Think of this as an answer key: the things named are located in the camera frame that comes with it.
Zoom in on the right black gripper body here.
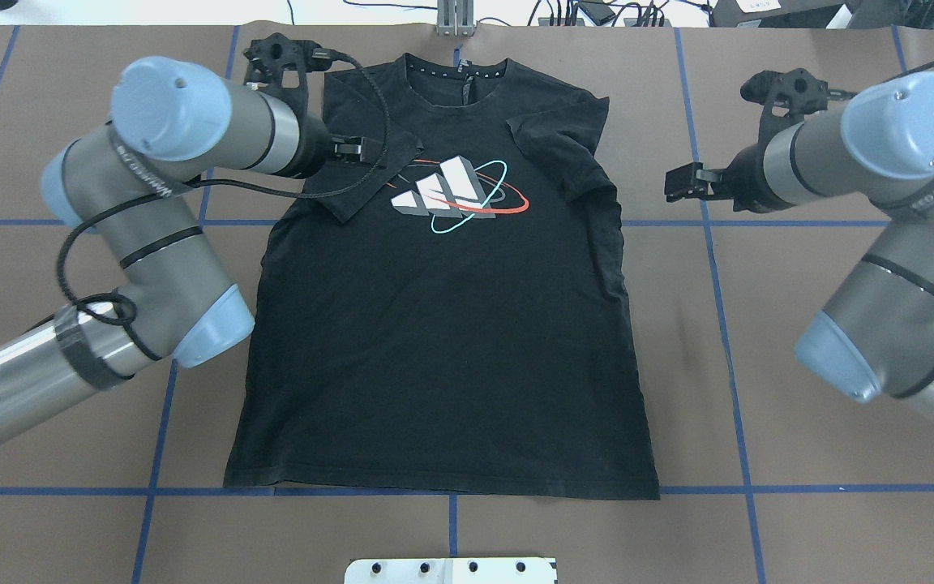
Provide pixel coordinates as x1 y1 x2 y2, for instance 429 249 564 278
722 145 772 213

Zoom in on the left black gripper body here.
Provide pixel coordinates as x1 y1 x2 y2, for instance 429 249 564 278
293 114 340 180

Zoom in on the black graphic t-shirt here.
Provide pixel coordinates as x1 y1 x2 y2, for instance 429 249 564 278
223 54 659 500

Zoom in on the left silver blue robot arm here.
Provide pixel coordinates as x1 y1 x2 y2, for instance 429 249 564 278
0 42 387 444

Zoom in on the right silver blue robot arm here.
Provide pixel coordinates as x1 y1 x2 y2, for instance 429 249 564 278
664 69 934 424

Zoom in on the aluminium frame post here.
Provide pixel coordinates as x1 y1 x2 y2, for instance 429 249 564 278
436 0 477 37

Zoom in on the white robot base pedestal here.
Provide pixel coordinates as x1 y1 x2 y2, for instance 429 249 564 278
342 556 559 583

